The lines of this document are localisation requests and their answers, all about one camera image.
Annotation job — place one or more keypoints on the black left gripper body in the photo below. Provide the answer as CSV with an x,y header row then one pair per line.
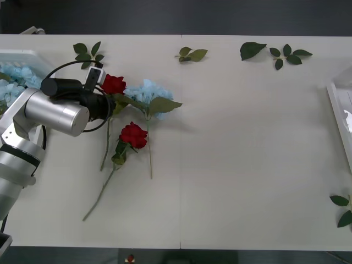
x,y
97,105

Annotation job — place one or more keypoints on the red artificial rose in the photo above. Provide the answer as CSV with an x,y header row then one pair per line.
x,y
114,83
339,200
134,136

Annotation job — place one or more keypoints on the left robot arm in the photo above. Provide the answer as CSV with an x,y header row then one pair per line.
x,y
55,115

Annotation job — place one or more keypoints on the loose green leaf twig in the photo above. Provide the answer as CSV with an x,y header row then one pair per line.
x,y
81,48
294,59

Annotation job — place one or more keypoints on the shallow white box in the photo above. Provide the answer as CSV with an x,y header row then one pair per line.
x,y
30,56
341,115

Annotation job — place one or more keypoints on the loose yellow-green leaf twig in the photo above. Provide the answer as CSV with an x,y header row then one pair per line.
x,y
198,54

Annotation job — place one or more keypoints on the small red object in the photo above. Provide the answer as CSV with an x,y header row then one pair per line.
x,y
130,259

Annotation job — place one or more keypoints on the large single green leaf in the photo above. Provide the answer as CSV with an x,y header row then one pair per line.
x,y
251,50

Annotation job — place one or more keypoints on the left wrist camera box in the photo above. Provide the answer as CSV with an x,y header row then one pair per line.
x,y
94,75

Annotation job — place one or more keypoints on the white bracket fixture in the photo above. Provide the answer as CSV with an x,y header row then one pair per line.
x,y
34,28

